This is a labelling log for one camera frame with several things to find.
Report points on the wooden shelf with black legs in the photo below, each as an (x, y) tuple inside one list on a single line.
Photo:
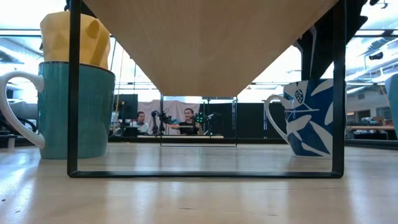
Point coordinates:
[(205, 46)]

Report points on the black metal table frame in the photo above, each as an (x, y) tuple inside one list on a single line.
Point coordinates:
[(248, 140)]

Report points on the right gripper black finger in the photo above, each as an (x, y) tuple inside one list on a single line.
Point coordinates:
[(323, 53), (306, 59)]

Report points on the light blue mug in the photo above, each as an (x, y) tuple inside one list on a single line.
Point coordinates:
[(393, 102)]

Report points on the black monitor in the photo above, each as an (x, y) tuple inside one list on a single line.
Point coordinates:
[(127, 105)]

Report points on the beige cloth backdrop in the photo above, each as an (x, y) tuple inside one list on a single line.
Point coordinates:
[(174, 107)]

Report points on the black partition screen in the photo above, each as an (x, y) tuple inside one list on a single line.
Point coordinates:
[(248, 119)]

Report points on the dark blue white-leaf mug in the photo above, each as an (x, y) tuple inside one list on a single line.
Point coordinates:
[(306, 124)]

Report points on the background black robot arm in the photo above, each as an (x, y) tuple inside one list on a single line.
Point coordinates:
[(161, 119), (200, 118)]

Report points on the black hanging device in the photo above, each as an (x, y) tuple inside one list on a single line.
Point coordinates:
[(376, 56)]

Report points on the person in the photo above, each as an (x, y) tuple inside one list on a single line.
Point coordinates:
[(188, 123), (141, 123)]

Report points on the yellow mug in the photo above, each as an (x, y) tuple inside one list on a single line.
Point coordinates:
[(54, 37)]

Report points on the long wooden workbench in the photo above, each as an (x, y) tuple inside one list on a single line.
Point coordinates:
[(370, 127)]

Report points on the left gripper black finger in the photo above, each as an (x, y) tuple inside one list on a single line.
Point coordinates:
[(85, 9)]

